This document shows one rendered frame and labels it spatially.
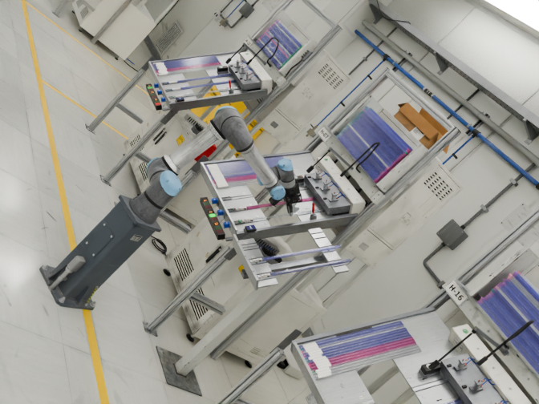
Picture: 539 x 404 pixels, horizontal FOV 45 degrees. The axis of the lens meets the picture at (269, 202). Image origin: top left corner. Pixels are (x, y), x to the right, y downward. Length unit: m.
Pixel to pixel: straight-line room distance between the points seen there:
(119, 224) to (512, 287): 1.76
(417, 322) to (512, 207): 2.08
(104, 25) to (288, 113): 3.39
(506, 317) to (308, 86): 2.52
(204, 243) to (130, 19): 4.21
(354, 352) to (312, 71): 2.48
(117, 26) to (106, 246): 4.92
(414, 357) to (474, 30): 3.81
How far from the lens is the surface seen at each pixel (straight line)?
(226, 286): 3.73
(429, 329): 3.06
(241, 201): 3.60
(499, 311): 2.95
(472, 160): 5.31
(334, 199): 3.59
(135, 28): 7.80
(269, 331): 3.98
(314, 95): 4.88
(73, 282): 3.20
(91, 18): 7.68
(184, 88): 4.72
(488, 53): 5.90
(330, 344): 2.86
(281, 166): 3.29
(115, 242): 3.07
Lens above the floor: 1.61
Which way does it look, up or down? 11 degrees down
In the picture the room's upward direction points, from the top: 46 degrees clockwise
